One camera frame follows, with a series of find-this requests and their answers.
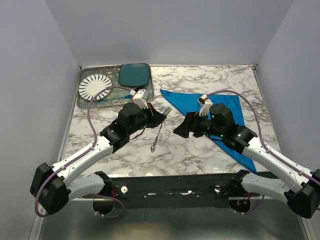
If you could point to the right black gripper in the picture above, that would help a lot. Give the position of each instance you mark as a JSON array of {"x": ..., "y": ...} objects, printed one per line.
[{"x": 191, "y": 124}]

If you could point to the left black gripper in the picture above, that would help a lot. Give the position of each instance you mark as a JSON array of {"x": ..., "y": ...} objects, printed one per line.
[{"x": 155, "y": 118}]

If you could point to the iridescent purple fork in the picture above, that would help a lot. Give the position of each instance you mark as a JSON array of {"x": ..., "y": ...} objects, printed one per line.
[{"x": 153, "y": 146}]

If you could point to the blue cloth napkin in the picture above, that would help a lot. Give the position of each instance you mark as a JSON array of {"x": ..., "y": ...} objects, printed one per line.
[{"x": 234, "y": 143}]

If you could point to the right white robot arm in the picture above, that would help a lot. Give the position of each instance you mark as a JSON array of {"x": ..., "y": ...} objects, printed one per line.
[{"x": 295, "y": 185}]

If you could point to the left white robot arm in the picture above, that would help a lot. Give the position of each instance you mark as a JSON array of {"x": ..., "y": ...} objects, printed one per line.
[{"x": 53, "y": 186}]

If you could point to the blue plastic fork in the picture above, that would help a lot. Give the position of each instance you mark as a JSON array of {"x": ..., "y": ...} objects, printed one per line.
[{"x": 116, "y": 98}]

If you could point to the teal square plate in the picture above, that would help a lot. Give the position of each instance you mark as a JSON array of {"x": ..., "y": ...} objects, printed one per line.
[{"x": 134, "y": 74}]

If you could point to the green patterned tray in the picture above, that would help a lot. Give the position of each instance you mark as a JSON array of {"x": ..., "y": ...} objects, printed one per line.
[{"x": 112, "y": 72}]

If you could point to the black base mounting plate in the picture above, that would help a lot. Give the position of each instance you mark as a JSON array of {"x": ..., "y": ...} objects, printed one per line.
[{"x": 177, "y": 191}]

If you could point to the white striped round plate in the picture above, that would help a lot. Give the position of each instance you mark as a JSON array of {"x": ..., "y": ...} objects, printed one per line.
[{"x": 93, "y": 84}]

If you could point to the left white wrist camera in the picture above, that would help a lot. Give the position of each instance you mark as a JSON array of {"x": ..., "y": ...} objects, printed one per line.
[{"x": 140, "y": 98}]

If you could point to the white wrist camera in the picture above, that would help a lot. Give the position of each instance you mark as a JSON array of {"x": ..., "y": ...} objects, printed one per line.
[
  {"x": 205, "y": 104},
  {"x": 140, "y": 98}
]

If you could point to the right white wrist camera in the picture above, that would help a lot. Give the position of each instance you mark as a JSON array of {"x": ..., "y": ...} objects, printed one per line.
[{"x": 205, "y": 104}]

